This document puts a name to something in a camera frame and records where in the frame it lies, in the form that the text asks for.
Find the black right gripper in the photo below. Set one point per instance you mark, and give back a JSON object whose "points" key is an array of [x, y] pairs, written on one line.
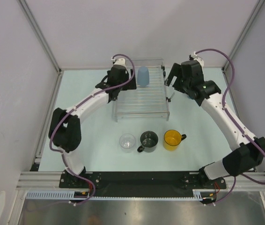
{"points": [[176, 70]]}

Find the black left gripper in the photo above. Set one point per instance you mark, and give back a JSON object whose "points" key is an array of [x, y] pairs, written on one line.
{"points": [[130, 85]]}

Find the light blue plain cup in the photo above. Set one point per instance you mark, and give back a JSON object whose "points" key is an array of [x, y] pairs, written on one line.
{"points": [[143, 76]]}

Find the grey ceramic mug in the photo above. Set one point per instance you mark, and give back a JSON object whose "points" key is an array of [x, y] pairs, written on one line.
{"points": [[148, 142]]}

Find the clear octagonal glass cup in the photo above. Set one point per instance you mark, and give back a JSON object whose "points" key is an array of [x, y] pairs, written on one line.
{"points": [[127, 142]]}

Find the yellow ceramic mug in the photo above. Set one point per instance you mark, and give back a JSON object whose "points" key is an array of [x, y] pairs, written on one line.
{"points": [[172, 139]]}

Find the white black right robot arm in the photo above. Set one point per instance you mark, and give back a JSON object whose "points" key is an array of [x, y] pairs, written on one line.
{"points": [[247, 150]]}

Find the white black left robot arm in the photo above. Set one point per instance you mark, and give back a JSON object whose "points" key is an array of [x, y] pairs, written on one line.
{"points": [[65, 127]]}

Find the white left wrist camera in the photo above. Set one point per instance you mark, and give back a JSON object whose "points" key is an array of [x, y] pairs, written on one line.
{"points": [[119, 62]]}

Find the metal wire dish rack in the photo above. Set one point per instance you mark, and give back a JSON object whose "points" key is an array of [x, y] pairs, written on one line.
{"points": [[149, 101]]}

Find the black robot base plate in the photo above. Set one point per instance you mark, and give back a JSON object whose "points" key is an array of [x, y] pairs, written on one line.
{"points": [[150, 184]]}

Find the aluminium frame post right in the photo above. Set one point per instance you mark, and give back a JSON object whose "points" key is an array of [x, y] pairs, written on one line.
{"points": [[246, 28]]}

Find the aluminium frame post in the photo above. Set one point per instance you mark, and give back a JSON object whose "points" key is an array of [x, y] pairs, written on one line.
{"points": [[246, 28], [39, 34]]}

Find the aluminium frame post left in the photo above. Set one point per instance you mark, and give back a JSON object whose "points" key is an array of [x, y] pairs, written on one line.
{"points": [[39, 34]]}

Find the grey slotted cable duct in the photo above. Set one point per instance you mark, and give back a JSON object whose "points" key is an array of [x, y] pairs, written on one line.
{"points": [[72, 195]]}

